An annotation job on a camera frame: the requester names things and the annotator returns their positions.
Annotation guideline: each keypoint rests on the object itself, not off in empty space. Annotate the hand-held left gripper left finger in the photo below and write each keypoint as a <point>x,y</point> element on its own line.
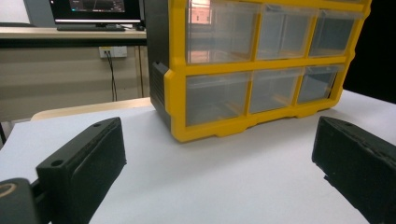
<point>84,168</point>

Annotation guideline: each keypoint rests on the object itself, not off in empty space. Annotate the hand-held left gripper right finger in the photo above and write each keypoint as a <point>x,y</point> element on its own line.
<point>358,168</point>

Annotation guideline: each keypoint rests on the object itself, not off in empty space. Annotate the light wooden table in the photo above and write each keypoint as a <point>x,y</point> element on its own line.
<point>93,108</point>

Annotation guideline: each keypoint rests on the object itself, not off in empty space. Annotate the beige office desk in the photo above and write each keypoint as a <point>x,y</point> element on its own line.
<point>62,74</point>

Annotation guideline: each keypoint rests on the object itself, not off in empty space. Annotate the yellow and black drawer cabinet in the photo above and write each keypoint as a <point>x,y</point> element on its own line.
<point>179,102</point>

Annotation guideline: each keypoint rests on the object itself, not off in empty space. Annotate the black keyboard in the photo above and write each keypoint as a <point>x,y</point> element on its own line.
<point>90,27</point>

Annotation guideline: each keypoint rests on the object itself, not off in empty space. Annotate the set of clear plastic drawers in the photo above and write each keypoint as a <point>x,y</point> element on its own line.
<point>218,99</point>

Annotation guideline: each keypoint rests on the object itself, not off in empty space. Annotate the black computer mouse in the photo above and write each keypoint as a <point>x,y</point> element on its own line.
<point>140,27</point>

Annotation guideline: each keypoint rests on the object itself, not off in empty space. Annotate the black computer monitor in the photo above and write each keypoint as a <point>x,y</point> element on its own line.
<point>93,9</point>

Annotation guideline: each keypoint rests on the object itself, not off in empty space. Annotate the white wall socket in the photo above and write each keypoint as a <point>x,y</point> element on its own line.
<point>120,52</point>

